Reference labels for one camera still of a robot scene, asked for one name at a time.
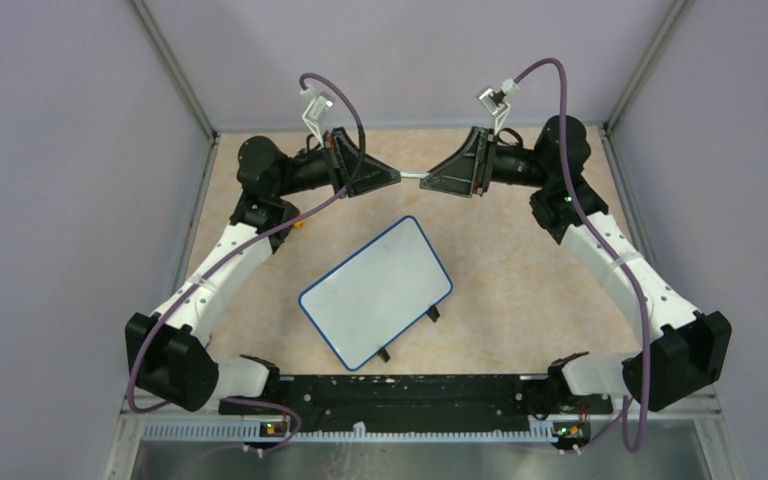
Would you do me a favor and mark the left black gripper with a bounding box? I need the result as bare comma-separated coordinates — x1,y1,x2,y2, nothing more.
274,126,400,198

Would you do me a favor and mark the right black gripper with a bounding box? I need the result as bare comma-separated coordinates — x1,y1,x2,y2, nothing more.
419,127,551,199

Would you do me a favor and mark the green whiteboard marker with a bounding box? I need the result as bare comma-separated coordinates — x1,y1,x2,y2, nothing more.
400,171,428,180

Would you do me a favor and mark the blue-framed whiteboard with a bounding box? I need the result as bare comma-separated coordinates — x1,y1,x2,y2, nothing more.
298,215,454,372

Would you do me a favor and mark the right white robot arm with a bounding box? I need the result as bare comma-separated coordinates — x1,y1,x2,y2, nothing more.
420,115,733,412

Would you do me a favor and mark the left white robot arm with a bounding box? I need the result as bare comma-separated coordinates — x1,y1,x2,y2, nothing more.
125,127,401,414

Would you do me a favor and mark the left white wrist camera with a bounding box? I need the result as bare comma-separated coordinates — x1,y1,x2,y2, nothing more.
300,87,334,146

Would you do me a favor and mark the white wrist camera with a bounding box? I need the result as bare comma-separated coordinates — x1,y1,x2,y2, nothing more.
300,87,334,146
476,79,519,135

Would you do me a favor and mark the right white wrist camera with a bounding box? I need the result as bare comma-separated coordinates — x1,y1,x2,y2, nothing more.
476,79,519,135

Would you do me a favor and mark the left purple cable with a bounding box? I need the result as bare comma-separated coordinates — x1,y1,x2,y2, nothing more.
125,72,368,457

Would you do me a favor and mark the purple cable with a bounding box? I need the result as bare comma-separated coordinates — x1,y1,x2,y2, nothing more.
125,72,368,457
513,56,653,456

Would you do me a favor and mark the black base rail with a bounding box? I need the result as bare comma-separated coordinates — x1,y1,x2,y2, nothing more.
218,373,614,436

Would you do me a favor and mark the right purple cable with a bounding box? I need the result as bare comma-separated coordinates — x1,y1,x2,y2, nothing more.
513,56,653,456

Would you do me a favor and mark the white cable duct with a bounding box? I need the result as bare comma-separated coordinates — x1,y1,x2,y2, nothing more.
141,420,557,443

